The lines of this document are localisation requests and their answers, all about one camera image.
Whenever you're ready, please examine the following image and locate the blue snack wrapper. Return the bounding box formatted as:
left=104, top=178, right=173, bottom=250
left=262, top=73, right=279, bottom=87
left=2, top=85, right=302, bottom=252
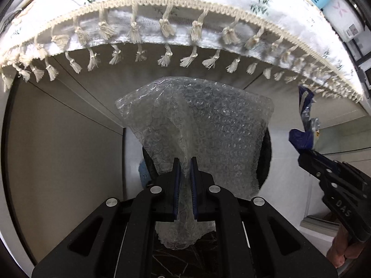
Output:
left=289, top=85, right=320, bottom=152

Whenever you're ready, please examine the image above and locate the black trash bin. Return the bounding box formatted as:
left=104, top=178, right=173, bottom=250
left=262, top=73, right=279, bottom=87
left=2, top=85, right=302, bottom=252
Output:
left=138, top=129, right=272, bottom=190

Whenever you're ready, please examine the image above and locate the person's right hand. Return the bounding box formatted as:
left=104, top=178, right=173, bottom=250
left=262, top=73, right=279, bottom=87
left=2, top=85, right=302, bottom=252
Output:
left=326, top=225, right=365, bottom=269

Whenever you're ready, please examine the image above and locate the white toaster oven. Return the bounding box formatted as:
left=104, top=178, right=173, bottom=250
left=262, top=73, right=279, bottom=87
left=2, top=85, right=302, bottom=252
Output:
left=346, top=25, right=371, bottom=92

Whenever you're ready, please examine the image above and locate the white floral rice cooker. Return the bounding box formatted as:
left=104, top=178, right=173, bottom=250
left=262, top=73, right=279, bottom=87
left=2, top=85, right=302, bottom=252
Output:
left=323, top=0, right=365, bottom=43

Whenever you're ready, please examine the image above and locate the white floral tablecloth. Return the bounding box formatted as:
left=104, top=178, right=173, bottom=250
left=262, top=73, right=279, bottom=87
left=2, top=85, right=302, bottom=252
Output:
left=1, top=0, right=364, bottom=102

